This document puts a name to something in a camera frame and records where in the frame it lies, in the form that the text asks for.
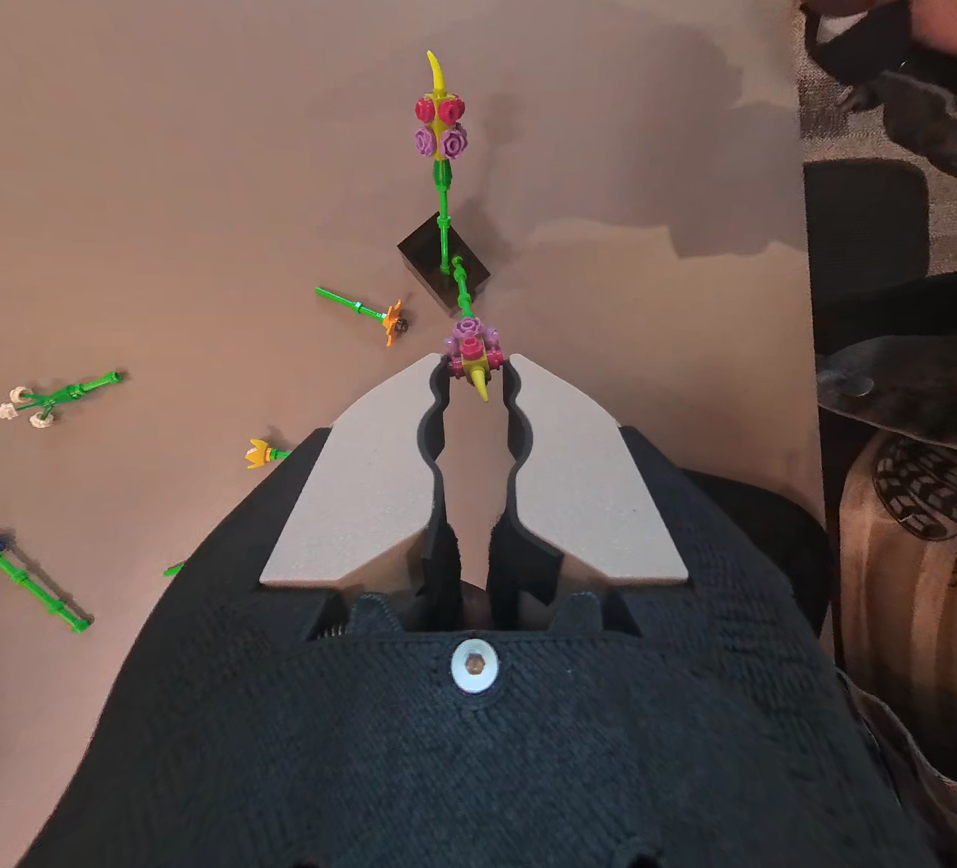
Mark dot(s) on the white lego flower stem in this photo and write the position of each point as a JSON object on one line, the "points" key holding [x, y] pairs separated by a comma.
{"points": [[67, 390]]}

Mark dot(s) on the black lego vase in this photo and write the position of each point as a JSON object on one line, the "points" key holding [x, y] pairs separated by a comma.
{"points": [[426, 255]]}

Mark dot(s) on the orange lego sunflower stem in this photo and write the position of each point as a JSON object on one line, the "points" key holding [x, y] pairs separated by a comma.
{"points": [[390, 319]]}

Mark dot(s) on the person's dark denim jacket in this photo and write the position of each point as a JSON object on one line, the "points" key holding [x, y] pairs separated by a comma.
{"points": [[897, 397]]}

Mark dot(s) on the orange flower with stem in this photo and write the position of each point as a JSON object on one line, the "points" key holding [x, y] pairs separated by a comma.
{"points": [[258, 453]]}

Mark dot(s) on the pink purple lego flower spike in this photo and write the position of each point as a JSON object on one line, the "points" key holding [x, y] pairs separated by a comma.
{"points": [[471, 352], [448, 109]]}

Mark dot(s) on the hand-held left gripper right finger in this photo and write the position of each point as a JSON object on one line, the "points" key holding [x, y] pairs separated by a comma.
{"points": [[590, 502]]}

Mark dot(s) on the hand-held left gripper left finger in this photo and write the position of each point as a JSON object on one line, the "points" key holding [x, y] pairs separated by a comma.
{"points": [[366, 502]]}

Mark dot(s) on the person's right forearm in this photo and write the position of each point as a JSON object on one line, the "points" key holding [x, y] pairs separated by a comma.
{"points": [[919, 120]]}

